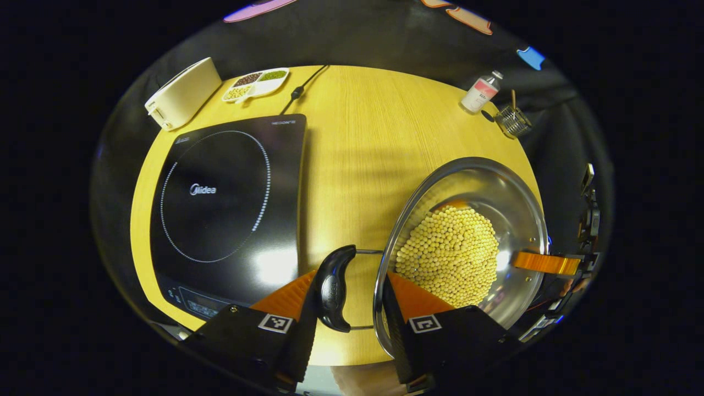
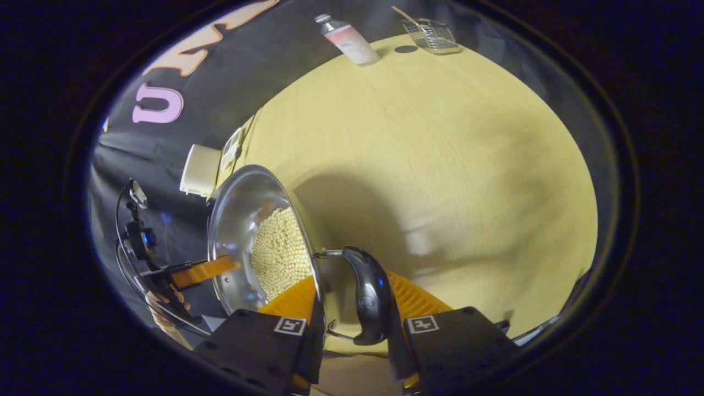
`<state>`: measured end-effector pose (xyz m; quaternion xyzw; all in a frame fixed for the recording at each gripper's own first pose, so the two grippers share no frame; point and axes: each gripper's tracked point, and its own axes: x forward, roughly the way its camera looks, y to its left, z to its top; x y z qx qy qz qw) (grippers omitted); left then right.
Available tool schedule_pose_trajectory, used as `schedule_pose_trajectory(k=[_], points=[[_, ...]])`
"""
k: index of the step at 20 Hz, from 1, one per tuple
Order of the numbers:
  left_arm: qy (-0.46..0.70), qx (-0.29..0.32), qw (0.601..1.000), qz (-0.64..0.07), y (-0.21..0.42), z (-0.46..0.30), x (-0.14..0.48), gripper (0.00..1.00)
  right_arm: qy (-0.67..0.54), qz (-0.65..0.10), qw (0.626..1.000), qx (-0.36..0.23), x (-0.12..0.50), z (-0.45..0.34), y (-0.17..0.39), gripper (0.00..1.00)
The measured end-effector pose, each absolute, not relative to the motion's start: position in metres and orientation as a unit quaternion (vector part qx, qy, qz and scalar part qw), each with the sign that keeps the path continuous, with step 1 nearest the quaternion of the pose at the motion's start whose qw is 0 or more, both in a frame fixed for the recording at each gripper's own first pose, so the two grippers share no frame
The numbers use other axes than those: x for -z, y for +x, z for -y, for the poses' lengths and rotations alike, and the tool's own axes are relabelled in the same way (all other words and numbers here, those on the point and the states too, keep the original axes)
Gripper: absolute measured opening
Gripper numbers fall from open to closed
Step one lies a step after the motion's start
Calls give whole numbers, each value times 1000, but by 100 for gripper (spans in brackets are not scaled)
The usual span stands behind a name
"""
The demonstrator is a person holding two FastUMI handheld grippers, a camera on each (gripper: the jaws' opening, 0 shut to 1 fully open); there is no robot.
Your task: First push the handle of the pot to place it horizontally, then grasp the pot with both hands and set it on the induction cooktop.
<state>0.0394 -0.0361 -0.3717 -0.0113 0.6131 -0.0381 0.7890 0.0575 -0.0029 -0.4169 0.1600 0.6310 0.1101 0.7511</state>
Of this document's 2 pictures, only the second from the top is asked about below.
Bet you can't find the white toaster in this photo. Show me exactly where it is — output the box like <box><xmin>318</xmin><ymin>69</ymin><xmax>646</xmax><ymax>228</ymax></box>
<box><xmin>179</xmin><ymin>144</ymin><xmax>222</xmax><ymax>197</ymax></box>

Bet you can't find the white divided dish of beans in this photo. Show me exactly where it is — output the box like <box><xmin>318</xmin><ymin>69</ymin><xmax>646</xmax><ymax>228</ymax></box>
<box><xmin>220</xmin><ymin>128</ymin><xmax>245</xmax><ymax>171</ymax></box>

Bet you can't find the steel pot with black handle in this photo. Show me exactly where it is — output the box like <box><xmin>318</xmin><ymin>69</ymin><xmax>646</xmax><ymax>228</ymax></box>
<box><xmin>208</xmin><ymin>164</ymin><xmax>394</xmax><ymax>347</ymax></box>

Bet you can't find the wire mesh utensil holder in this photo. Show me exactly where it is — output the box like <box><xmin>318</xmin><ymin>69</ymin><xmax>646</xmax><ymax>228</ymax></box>
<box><xmin>401</xmin><ymin>18</ymin><xmax>461</xmax><ymax>54</ymax></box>

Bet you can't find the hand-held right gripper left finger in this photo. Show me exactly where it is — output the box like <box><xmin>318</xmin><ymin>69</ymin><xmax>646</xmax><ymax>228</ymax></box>
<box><xmin>194</xmin><ymin>275</ymin><xmax>326</xmax><ymax>395</ymax></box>

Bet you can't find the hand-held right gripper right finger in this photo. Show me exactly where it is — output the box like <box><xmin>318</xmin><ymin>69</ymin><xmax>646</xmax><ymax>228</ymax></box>
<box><xmin>385</xmin><ymin>269</ymin><xmax>520</xmax><ymax>395</ymax></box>

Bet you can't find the plastic bottle with pink label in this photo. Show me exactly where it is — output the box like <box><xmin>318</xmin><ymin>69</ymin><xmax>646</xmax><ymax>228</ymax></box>
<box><xmin>314</xmin><ymin>14</ymin><xmax>380</xmax><ymax>67</ymax></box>

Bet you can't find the wooden stick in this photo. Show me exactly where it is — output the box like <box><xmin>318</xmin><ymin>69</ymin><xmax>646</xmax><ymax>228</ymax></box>
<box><xmin>391</xmin><ymin>5</ymin><xmax>424</xmax><ymax>29</ymax></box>

